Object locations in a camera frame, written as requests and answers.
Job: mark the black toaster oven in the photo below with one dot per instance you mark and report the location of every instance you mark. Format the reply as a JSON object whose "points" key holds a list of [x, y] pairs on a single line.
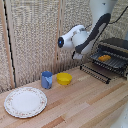
{"points": [[113, 53]]}

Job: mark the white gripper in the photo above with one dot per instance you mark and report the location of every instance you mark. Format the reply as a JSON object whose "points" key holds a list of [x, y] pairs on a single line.
{"points": [[77, 55]]}

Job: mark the blue cup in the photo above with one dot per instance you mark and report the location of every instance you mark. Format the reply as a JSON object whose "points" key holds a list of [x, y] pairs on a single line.
{"points": [[46, 80]]}

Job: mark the yellow bowl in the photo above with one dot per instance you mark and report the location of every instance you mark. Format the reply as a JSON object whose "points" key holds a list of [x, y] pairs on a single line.
{"points": [[64, 78]]}

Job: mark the woven folding screen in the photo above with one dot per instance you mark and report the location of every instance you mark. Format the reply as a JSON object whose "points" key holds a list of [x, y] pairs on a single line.
{"points": [[26, 36]]}

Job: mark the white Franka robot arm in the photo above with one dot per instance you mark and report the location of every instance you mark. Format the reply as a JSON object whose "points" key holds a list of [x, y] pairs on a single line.
{"points": [[90, 33]]}

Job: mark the orange bread piece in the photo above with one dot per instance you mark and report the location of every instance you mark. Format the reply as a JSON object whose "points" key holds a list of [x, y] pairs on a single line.
{"points": [[104, 58]]}

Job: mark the white floral rimmed plate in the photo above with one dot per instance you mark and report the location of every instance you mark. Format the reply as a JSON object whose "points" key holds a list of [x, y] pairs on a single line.
{"points": [[25, 102]]}

